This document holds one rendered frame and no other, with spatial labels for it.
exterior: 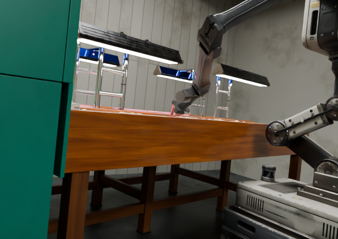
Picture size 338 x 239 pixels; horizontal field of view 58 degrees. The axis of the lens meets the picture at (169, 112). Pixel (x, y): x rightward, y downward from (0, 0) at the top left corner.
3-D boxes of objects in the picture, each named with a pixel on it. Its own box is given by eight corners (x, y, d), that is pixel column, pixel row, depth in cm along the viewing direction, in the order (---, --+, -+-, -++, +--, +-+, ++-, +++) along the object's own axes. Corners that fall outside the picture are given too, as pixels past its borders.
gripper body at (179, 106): (170, 102, 157) (179, 93, 153) (183, 103, 165) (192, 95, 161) (175, 112, 155) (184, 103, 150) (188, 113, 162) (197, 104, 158)
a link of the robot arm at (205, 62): (224, 44, 112) (208, 23, 115) (211, 51, 111) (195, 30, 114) (210, 95, 151) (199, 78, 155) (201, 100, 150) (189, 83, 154)
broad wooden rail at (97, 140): (306, 153, 215) (308, 127, 214) (57, 174, 87) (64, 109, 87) (289, 150, 223) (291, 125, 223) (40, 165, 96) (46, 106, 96)
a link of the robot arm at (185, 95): (210, 91, 149) (200, 78, 152) (197, 92, 140) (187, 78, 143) (194, 106, 155) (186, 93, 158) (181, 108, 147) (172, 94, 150)
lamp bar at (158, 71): (210, 85, 270) (212, 77, 270) (159, 74, 227) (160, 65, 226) (203, 85, 276) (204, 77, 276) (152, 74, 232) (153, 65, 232)
